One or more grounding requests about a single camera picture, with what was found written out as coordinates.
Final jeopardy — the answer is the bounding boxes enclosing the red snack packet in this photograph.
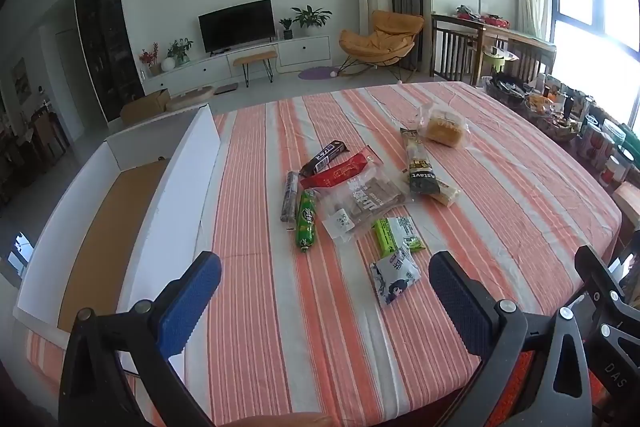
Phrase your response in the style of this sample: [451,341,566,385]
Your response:
[299,152,376,190]

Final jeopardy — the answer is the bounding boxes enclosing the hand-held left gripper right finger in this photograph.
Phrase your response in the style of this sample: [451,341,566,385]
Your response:
[428,250,596,427]

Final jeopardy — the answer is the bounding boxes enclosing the white television cabinet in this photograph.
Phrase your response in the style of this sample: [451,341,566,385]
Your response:
[141,36,332,92]

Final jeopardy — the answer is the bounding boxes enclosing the green and white snack packet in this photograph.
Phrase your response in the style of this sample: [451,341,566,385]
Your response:
[374,216,426,258]

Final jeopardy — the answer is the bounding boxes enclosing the white cardboard box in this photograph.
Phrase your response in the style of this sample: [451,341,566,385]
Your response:
[12,104,222,348]

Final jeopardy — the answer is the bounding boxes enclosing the clear packet of brown bars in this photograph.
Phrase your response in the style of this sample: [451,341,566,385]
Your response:
[315,167,416,243]

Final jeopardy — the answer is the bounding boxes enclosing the wooden bench with metal legs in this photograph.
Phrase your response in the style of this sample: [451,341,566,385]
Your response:
[232,51,278,88]

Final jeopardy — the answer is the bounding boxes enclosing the bread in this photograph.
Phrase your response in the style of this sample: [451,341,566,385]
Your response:
[417,103,468,150]

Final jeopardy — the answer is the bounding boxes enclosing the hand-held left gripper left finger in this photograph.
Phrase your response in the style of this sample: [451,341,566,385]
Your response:
[58,251,222,427]

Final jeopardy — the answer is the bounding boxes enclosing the long black and yellow packet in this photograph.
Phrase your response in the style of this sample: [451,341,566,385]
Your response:
[399,127,446,200]

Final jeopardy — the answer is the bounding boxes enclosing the small cake packet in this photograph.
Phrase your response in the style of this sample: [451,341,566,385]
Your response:
[430,179,461,208]

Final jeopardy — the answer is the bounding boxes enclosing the wicker basket of snacks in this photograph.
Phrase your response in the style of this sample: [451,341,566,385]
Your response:
[525,94,591,142]

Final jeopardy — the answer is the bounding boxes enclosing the black television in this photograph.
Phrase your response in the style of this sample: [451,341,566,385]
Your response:
[198,0,277,55]

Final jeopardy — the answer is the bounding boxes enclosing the brown cardboard box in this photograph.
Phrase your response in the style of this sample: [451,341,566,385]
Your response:
[120,89,171,125]

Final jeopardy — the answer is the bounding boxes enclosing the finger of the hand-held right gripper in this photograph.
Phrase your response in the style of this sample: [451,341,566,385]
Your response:
[574,245,640,408]

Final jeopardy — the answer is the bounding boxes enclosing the white cartoon snack packet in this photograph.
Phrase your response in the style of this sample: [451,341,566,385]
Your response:
[369,246,422,307]

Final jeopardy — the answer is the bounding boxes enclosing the red flowers in vase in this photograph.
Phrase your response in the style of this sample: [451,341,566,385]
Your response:
[139,43,161,78]

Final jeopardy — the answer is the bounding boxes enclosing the large potted plant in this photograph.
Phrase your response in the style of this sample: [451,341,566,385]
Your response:
[291,5,332,38]

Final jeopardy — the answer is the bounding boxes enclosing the grey sausage stick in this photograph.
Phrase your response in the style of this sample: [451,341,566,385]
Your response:
[280,171,300,223]

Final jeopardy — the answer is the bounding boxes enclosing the black chocolate bar packet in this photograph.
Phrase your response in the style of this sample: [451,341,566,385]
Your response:
[299,141,347,178]

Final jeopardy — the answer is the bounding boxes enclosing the green sausage packet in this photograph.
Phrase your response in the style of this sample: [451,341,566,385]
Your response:
[295,189,319,254]

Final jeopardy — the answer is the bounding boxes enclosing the leafy plant in glass vase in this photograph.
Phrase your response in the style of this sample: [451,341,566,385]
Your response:
[167,38,193,66]

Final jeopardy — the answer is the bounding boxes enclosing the dark wooden slatted chair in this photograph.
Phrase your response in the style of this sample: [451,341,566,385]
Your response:
[505,37,557,82]
[430,13,488,82]

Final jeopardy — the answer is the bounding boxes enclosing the orange rocking chair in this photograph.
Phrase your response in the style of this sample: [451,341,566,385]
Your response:
[339,10,425,72]

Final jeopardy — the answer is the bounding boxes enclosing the black display cabinet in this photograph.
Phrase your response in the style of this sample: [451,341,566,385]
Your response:
[73,0,146,120]

